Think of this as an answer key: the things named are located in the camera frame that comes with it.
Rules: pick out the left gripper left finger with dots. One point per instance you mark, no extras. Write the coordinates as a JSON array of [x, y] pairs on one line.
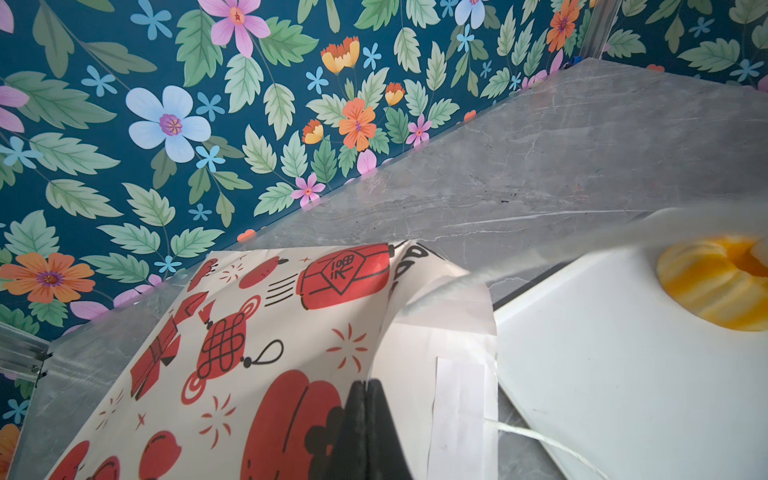
[[348, 459]]

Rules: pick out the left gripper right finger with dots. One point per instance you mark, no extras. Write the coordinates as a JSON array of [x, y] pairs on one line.
[[385, 457]]

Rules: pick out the red white paper bag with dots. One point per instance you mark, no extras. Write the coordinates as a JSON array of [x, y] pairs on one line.
[[248, 373]]

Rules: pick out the yellow ring bread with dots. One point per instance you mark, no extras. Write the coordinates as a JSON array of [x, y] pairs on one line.
[[721, 280]]

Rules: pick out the white rectangular tray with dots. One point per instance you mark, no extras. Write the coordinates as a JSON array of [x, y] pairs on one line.
[[598, 357]]

